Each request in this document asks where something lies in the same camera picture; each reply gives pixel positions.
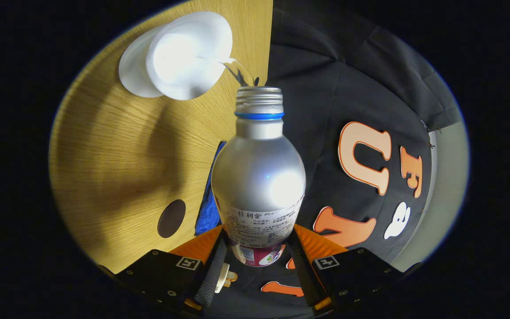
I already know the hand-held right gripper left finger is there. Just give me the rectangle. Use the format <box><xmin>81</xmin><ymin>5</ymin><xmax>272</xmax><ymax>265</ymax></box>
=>
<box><xmin>98</xmin><ymin>224</ymin><xmax>229</xmax><ymax>316</ymax></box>

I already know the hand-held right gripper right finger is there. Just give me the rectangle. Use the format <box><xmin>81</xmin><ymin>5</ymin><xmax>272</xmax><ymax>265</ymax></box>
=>
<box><xmin>287</xmin><ymin>224</ymin><xmax>421</xmax><ymax>316</ymax></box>

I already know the dark brown round coaster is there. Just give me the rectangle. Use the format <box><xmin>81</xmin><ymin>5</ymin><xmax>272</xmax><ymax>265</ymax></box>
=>
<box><xmin>158</xmin><ymin>199</ymin><xmax>186</xmax><ymax>239</ymax></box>

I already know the silver water bottle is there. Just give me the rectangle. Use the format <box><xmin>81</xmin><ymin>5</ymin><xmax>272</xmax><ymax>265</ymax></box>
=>
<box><xmin>211</xmin><ymin>86</ymin><xmax>307</xmax><ymax>268</ymax></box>

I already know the white teacup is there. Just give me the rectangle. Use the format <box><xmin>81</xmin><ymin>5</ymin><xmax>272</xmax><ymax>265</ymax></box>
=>
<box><xmin>146</xmin><ymin>11</ymin><xmax>233</xmax><ymax>101</ymax></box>

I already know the blue towel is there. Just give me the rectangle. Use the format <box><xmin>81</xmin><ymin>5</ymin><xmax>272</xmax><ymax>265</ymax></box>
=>
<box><xmin>194</xmin><ymin>142</ymin><xmax>227</xmax><ymax>236</ymax></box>

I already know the black backdrop cloth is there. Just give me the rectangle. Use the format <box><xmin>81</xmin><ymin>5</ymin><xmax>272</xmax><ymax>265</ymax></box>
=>
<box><xmin>202</xmin><ymin>0</ymin><xmax>466</xmax><ymax>319</ymax></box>

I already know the white saucer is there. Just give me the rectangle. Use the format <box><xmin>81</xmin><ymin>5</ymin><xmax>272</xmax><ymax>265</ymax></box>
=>
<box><xmin>119</xmin><ymin>27</ymin><xmax>167</xmax><ymax>98</ymax></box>

